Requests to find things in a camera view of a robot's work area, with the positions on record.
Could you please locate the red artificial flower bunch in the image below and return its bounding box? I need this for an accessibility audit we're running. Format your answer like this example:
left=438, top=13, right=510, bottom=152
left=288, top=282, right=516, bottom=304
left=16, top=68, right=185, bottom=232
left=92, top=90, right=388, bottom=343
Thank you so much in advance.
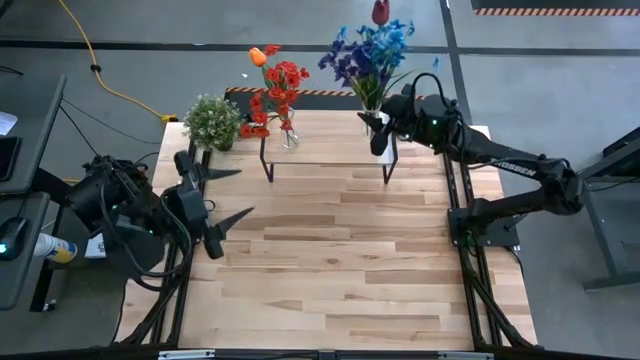
left=236, top=88, right=294, bottom=139
left=262, top=43, right=312, bottom=119

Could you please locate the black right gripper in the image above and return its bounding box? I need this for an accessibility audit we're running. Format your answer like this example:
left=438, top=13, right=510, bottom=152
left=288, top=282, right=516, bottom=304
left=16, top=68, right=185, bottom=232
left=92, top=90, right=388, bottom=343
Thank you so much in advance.
left=356, top=84, right=459, bottom=157

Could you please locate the white paper sheet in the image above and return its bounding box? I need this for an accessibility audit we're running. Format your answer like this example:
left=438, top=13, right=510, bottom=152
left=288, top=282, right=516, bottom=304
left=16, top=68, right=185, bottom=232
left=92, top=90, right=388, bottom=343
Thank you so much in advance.
left=0, top=110, right=19, bottom=137

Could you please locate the yellow cable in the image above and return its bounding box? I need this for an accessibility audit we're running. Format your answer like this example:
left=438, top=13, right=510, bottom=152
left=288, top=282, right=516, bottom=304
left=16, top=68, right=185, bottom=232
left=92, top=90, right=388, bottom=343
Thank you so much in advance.
left=56, top=0, right=180, bottom=125

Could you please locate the orange artificial tulip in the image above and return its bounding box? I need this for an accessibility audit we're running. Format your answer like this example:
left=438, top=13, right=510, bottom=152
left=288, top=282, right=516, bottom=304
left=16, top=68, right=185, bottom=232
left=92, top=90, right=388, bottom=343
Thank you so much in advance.
left=248, top=45, right=291, bottom=126

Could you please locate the grey metal stand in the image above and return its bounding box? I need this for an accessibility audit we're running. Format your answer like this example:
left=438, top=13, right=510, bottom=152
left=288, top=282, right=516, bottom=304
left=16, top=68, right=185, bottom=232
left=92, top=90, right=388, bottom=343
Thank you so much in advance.
left=552, top=127, right=640, bottom=292

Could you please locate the black aluminium table frame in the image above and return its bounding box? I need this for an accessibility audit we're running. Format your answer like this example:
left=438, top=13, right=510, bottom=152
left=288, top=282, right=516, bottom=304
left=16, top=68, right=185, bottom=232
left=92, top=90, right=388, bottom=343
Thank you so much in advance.
left=114, top=122, right=540, bottom=351

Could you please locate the potted plant with white flowers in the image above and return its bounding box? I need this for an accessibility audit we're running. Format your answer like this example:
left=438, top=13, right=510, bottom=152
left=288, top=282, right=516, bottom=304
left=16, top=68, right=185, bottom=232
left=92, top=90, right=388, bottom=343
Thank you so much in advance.
left=181, top=93, right=248, bottom=153

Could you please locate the blue artificial flower bunch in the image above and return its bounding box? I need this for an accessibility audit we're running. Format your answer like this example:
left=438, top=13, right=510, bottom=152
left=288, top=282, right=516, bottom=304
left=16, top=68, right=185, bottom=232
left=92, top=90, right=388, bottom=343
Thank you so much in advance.
left=334, top=18, right=442, bottom=76

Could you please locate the black computer mouse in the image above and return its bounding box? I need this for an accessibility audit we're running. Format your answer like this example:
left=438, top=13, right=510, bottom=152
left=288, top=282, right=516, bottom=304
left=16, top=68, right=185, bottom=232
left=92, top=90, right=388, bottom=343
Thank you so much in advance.
left=0, top=216, right=29, bottom=262

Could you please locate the grey desk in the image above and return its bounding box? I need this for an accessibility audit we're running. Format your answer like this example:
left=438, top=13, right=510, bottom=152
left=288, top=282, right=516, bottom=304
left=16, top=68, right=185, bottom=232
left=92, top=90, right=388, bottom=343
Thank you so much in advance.
left=0, top=192, right=66, bottom=314
left=0, top=74, right=69, bottom=196

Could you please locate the dark red artificial tulip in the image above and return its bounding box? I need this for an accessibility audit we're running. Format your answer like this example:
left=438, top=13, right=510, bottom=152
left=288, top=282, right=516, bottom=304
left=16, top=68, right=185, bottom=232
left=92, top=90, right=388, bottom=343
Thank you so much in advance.
left=371, top=0, right=391, bottom=27

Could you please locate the black mat with hazard stripe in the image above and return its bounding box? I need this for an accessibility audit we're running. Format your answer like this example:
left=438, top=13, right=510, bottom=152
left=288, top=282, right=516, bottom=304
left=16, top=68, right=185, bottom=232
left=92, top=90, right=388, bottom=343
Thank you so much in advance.
left=470, top=0, right=640, bottom=17
left=223, top=86, right=435, bottom=126

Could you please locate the black phone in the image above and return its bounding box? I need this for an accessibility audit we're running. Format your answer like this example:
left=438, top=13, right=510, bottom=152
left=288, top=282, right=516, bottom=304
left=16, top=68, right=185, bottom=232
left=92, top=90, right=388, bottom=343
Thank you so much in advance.
left=0, top=135, right=23, bottom=183

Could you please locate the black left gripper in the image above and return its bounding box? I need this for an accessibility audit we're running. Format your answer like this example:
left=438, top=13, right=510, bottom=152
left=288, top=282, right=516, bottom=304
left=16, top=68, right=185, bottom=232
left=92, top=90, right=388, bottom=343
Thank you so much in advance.
left=162, top=149, right=256, bottom=261

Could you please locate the clear glass vase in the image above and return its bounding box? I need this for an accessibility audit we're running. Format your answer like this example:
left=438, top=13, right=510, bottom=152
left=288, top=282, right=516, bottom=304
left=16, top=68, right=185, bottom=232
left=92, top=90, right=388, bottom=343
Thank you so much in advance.
left=360, top=105, right=389, bottom=141
left=277, top=106, right=302, bottom=150

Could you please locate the white printed box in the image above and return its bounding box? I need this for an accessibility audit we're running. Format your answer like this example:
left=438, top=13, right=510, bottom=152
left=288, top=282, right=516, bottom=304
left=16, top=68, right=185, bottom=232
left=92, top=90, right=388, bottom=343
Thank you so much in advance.
left=83, top=233, right=107, bottom=260

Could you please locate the black support beam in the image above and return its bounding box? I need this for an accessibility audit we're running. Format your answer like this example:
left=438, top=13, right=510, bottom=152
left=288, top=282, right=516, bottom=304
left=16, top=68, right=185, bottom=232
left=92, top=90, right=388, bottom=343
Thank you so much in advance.
left=29, top=167, right=76, bottom=206

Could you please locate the black floor cable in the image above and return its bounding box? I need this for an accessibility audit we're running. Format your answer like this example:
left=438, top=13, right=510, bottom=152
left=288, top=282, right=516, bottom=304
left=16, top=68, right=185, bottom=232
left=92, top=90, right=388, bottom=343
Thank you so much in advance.
left=59, top=97, right=162, bottom=166

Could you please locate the wooden shelf with black frame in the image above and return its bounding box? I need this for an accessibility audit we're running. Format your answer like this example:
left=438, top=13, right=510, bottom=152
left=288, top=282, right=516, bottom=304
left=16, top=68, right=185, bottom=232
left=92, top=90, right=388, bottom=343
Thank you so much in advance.
left=258, top=103, right=401, bottom=184

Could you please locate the white and yellow bottle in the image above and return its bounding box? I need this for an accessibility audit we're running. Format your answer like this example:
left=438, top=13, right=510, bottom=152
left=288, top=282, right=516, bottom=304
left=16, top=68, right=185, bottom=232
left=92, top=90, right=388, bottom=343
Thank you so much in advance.
left=32, top=232, right=79, bottom=265

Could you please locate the purple artificial flower bunch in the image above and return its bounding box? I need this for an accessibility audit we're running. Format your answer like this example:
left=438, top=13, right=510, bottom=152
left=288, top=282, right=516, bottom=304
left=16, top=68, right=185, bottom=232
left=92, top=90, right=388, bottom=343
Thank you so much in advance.
left=317, top=38, right=396, bottom=114

